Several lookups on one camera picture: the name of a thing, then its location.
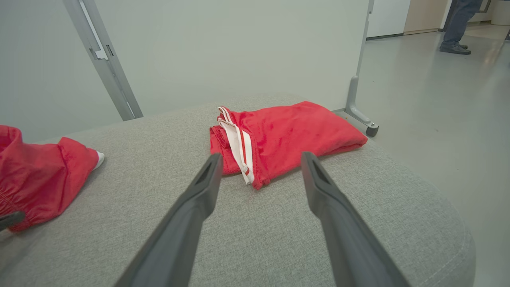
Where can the white door panel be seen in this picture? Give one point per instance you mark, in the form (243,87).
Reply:
(388,18)

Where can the person in blue jeans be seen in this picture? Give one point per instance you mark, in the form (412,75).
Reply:
(458,24)

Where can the beige cabinet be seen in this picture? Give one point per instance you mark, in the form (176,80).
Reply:
(424,16)

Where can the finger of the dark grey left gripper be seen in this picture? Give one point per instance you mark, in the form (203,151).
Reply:
(11,220)

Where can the red shorts with white trim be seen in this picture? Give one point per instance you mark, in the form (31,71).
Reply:
(40,175)

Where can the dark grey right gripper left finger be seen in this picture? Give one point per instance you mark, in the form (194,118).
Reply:
(179,235)

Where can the grey metal partition post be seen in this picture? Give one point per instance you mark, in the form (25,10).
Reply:
(99,59)

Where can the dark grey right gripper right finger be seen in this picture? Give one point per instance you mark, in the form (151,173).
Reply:
(350,239)

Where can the grey partition post with foot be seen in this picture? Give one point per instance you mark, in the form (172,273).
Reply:
(352,99)

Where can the red and white jersey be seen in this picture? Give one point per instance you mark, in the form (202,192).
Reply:
(299,131)

